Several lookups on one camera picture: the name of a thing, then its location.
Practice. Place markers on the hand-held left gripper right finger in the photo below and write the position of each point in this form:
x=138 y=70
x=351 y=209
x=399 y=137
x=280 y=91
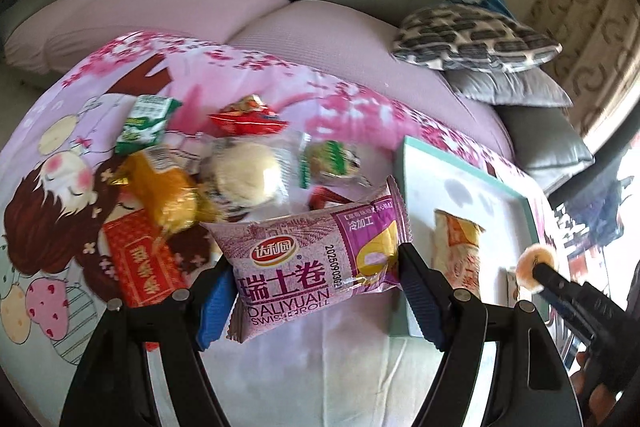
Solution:
x=420 y=292

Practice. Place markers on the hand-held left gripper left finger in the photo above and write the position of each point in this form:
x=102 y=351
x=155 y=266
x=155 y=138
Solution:
x=215 y=307

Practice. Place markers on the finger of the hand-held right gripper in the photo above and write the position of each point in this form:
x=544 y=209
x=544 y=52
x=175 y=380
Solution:
x=565 y=287

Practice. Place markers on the small round pastry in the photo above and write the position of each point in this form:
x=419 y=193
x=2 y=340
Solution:
x=529 y=263

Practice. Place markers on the white snack packet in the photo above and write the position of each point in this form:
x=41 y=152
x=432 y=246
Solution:
x=514 y=287

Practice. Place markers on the yellow swiss roll packet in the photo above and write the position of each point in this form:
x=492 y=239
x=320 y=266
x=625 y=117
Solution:
x=457 y=252

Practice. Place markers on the purple swiss roll packet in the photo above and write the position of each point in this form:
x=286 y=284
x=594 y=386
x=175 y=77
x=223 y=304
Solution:
x=300 y=267

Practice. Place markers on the teal rimmed white tray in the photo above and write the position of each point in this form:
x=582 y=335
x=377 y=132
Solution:
x=450 y=187

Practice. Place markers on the orange cake packet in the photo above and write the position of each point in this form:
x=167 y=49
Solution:
x=160 y=192

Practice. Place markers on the red brown biscuit packet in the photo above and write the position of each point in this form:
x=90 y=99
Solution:
x=325 y=197

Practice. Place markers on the person's right hand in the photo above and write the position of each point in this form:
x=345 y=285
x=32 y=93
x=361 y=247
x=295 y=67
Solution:
x=602 y=407

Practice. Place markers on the clear packet with white bun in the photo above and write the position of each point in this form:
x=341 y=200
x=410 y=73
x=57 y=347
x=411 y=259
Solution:
x=245 y=172

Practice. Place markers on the dark grey cushion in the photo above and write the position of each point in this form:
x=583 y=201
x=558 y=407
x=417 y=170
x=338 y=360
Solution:
x=545 y=142

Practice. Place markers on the green edged cookie packet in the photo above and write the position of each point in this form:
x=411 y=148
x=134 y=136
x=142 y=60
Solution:
x=330 y=162

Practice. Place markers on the red snack packet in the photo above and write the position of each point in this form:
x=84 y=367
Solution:
x=245 y=119

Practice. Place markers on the green snack packet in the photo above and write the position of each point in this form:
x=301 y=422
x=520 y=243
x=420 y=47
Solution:
x=145 y=122

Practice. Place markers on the grey pillow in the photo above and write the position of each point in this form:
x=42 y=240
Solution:
x=510 y=87

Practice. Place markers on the beige patterned curtain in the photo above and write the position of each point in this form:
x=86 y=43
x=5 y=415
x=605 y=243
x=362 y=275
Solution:
x=590 y=32

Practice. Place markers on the black patterned pillow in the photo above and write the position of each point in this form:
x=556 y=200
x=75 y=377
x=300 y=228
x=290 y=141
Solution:
x=465 y=37

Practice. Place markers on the blue cloth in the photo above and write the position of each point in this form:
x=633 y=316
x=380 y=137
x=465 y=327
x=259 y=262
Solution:
x=495 y=4

